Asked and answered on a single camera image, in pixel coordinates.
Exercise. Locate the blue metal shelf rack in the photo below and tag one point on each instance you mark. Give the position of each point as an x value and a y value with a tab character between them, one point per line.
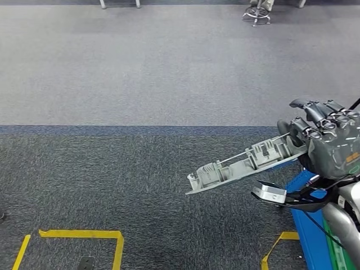
309	238

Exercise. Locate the person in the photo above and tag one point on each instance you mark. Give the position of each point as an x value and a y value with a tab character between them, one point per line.
264	3

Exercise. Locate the grey plastic wheel hubcap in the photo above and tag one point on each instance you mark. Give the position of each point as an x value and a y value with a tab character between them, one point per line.
238	169

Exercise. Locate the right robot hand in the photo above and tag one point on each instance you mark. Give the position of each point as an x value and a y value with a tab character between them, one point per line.
334	149

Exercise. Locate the black camera bracket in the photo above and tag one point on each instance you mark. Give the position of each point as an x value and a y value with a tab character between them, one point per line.
309	205

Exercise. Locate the yellow floor tape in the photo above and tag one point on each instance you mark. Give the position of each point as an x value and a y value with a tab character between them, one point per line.
290	235
84	234

